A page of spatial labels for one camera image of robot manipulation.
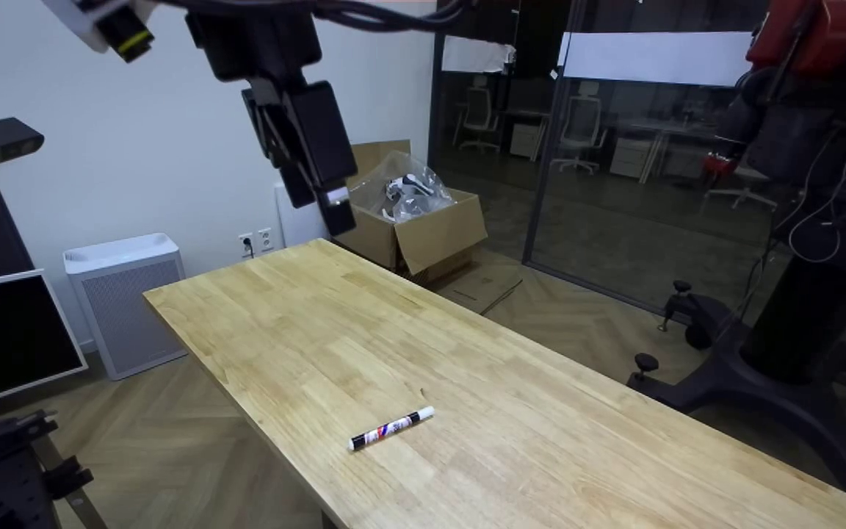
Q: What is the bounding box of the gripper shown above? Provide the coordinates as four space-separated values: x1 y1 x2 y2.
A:
187 10 358 237

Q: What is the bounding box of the white marker with black cap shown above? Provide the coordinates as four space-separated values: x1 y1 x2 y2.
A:
349 406 435 452

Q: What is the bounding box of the clear plastic bag with parts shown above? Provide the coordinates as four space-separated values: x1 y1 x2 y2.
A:
352 151 458 224

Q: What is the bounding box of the open cardboard box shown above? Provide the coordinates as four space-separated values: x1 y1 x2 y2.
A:
333 139 489 286

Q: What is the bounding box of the office chair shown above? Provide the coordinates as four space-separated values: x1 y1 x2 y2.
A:
455 73 502 156
551 79 608 176

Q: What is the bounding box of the flat cardboard sheet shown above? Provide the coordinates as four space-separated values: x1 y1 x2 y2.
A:
433 263 524 316

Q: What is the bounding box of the small white paper sheet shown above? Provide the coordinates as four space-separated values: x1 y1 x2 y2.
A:
441 35 517 75

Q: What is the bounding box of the drawer cabinet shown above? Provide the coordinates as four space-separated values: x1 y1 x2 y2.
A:
608 135 652 180
508 120 546 161

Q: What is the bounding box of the white air purifier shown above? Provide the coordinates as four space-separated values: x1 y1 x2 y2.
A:
62 233 189 381

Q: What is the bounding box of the wide white paper sheet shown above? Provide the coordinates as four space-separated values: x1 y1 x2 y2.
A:
558 30 756 88

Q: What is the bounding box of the red and black robot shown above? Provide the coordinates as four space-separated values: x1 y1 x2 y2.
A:
627 0 846 515

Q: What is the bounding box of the monitor with white frame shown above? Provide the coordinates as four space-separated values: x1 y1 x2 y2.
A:
0 269 89 417

